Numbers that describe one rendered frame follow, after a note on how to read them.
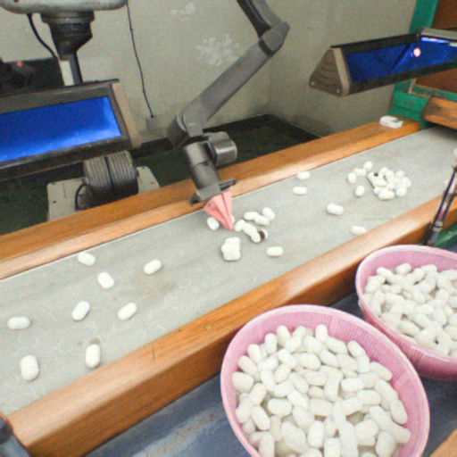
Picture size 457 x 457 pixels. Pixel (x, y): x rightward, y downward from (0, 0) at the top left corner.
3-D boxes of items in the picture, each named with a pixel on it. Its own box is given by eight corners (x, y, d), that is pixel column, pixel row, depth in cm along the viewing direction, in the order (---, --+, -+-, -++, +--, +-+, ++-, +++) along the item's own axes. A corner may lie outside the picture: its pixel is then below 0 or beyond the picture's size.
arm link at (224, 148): (165, 130, 86) (180, 112, 79) (205, 123, 92) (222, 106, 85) (185, 178, 86) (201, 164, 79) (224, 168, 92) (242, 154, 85)
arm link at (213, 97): (249, 50, 107) (272, 24, 98) (262, 66, 108) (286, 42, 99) (157, 136, 85) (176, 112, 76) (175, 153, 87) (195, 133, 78)
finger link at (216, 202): (254, 216, 80) (236, 178, 81) (228, 228, 76) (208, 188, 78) (243, 227, 86) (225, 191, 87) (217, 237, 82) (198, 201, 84)
